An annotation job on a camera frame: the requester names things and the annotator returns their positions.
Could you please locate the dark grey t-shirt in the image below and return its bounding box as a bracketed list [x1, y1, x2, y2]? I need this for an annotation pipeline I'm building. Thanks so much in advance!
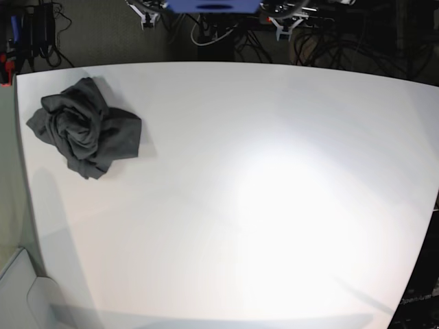
[26, 77, 142, 180]

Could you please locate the blue box overhead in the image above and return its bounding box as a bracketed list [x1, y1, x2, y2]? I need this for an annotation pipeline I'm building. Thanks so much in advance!
[167, 0, 260, 14]

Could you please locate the blue black tool rack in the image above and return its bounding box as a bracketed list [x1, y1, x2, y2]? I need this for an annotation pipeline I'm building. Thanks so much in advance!
[8, 2, 56, 58]

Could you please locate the red clamp at left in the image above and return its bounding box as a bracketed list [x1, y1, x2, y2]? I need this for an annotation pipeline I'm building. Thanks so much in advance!
[0, 53, 15, 86]

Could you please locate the white cable loop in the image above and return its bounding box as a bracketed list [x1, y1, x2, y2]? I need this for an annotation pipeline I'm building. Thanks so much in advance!
[190, 20, 237, 47]

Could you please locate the black floor cable bundle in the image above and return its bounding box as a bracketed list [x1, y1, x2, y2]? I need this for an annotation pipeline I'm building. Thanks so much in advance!
[291, 20, 439, 80]

